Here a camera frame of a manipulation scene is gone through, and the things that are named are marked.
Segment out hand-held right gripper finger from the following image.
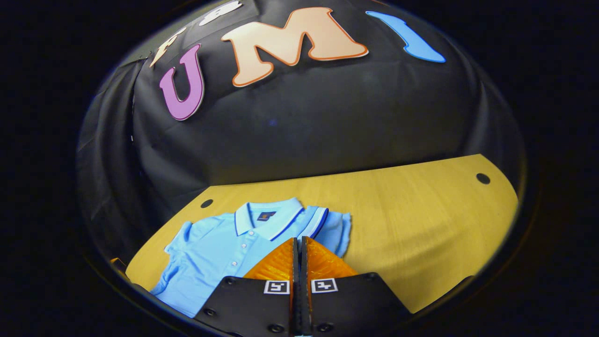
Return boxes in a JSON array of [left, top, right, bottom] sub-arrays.
[[193, 237, 299, 337], [300, 236, 412, 337]]

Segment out light blue T-shirt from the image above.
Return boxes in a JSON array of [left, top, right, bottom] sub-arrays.
[[150, 197, 352, 319]]

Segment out black backdrop cloth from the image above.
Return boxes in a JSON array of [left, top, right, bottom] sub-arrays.
[[77, 0, 527, 263]]

